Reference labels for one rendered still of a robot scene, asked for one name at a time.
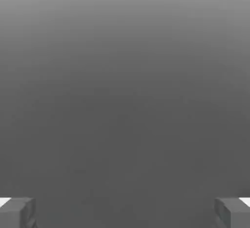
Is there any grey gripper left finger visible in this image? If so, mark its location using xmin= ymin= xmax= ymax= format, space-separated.
xmin=0 ymin=197 xmax=38 ymax=228

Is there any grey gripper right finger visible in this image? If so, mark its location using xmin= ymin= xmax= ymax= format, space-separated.
xmin=213 ymin=197 xmax=250 ymax=228

